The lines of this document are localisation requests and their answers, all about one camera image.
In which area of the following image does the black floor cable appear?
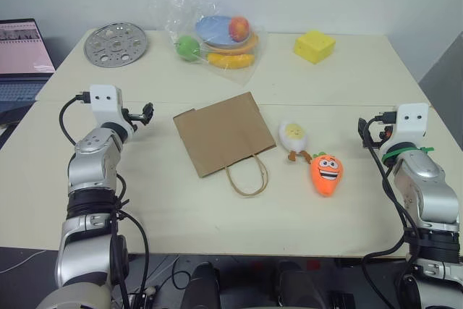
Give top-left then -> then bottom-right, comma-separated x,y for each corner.
150,253 -> 192,299

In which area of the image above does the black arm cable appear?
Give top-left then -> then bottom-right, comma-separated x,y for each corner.
360,109 -> 421,290
59,90 -> 151,309

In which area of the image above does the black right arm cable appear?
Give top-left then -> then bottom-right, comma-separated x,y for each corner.
360,109 -> 421,290

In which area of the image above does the egg plush toy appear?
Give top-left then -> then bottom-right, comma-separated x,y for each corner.
277,119 -> 313,165

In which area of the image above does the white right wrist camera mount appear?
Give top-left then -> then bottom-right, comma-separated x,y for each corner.
391,102 -> 430,144

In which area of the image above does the round perforated metal steamer plate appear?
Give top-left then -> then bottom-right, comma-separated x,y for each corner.
83,22 -> 148,69

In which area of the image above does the open laptop computer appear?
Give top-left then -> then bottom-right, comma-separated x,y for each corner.
0,17 -> 57,126

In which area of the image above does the green apple toy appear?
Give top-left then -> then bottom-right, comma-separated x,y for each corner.
174,35 -> 202,62

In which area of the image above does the orange carrot plush toy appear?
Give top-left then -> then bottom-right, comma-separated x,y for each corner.
310,152 -> 345,198

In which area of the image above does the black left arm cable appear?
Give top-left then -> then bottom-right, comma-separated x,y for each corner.
59,90 -> 151,309

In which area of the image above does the clear plastic bag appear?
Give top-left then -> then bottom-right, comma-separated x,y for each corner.
149,0 -> 269,88

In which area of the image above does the dark rounded shape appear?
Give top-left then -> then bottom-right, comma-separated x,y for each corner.
179,261 -> 222,309
275,259 -> 328,309

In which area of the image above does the yellow banana toy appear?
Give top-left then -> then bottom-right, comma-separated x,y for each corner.
206,52 -> 256,69

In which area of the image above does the brown paper bag with handles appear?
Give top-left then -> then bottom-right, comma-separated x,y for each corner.
172,91 -> 278,200

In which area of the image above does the yellow cheese block toy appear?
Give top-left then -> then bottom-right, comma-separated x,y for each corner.
293,30 -> 337,67

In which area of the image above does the green zip tie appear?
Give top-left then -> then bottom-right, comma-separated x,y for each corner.
381,145 -> 434,167

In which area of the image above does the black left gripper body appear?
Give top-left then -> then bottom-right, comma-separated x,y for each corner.
121,107 -> 145,131

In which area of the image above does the red apple toy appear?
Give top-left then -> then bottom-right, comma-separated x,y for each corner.
228,15 -> 251,43

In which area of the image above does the white floor cable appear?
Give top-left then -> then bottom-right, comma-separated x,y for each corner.
0,248 -> 48,274

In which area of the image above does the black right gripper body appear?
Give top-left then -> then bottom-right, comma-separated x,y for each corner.
368,122 -> 394,151

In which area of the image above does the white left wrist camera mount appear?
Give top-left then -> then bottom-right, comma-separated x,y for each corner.
88,84 -> 132,133

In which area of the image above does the blue plate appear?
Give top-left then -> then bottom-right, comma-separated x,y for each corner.
195,14 -> 250,48

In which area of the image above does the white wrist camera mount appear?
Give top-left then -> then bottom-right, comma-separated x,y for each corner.
391,102 -> 430,144
88,84 -> 132,133

